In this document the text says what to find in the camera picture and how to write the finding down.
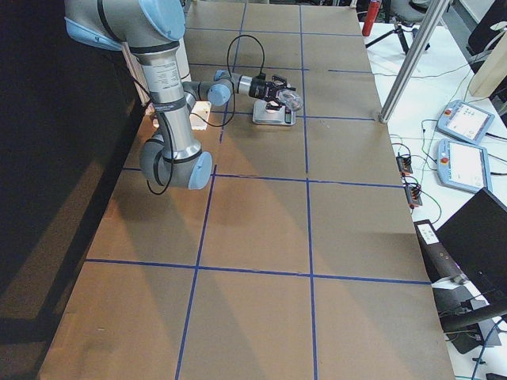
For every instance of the lower teach pendant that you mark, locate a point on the lower teach pendant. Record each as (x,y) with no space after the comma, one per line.
(463,166)

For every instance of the black camera tripod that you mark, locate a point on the black camera tripod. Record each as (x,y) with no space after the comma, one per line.
(400,31)

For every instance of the orange connector box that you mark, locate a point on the orange connector box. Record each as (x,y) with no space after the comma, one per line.
(413,195)
(404,165)

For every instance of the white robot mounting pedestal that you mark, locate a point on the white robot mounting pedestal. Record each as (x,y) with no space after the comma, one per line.
(199,110)

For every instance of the teach pendant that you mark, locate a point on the teach pendant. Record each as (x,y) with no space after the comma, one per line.
(463,166)
(465,122)

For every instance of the upper orange connector box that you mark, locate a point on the upper orange connector box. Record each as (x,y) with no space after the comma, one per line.
(404,165)

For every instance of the silver digital kitchen scale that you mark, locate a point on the silver digital kitchen scale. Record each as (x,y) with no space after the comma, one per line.
(281,117)

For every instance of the aluminium frame post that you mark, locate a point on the aluminium frame post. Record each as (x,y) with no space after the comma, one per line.
(431,19)

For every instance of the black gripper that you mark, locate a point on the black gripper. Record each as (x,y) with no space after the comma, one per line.
(259,89)

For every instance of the upper teach pendant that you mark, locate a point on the upper teach pendant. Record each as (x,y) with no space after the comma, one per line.
(465,122)

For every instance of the office chair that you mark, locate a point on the office chair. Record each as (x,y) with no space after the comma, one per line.
(483,34)

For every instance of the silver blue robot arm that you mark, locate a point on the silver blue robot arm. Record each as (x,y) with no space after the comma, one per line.
(153,30)

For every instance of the beige wooden board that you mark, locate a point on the beige wooden board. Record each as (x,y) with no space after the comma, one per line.
(491,73)

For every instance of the black monitor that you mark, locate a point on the black monitor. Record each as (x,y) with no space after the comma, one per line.
(475,237)

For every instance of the black clamp stand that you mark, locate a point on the black clamp stand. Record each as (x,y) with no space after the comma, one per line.
(467,321)

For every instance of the lower orange connector box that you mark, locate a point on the lower orange connector box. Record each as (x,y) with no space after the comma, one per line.
(413,195)

